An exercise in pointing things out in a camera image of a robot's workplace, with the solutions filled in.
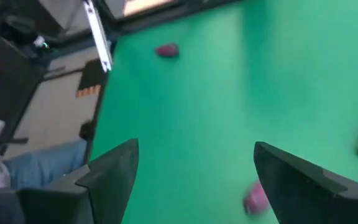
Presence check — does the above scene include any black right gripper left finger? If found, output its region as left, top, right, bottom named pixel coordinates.
left=17, top=138, right=140, bottom=224

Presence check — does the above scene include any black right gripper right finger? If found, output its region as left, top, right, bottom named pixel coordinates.
left=253, top=141, right=358, bottom=224

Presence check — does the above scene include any black orange floor marker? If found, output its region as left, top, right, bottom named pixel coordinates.
left=75, top=58, right=108, bottom=99

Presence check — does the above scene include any pink object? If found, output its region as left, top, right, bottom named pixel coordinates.
left=242, top=180, right=272, bottom=216

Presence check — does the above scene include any person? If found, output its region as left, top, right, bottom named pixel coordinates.
left=0, top=79, right=88, bottom=200

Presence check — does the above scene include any aluminium frame bar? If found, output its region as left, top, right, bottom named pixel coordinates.
left=83, top=0, right=114, bottom=73

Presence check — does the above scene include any small dark brown object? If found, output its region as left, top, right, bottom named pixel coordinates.
left=154, top=43, right=180, bottom=58

